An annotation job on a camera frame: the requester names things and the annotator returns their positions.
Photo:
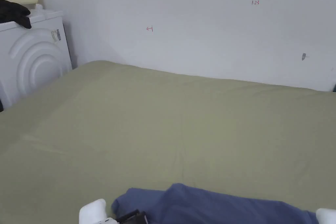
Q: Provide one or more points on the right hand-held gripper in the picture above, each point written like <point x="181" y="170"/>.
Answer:
<point x="326" y="216"/>

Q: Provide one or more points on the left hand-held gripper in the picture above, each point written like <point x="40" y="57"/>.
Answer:
<point x="93" y="212"/>

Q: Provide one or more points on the blue shirt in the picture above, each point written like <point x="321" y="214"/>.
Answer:
<point x="210" y="208"/>

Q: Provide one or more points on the bed with pale green sheet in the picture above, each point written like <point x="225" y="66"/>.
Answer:
<point x="147" y="129"/>

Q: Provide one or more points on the white washing machine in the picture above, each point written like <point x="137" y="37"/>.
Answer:
<point x="34" y="61"/>

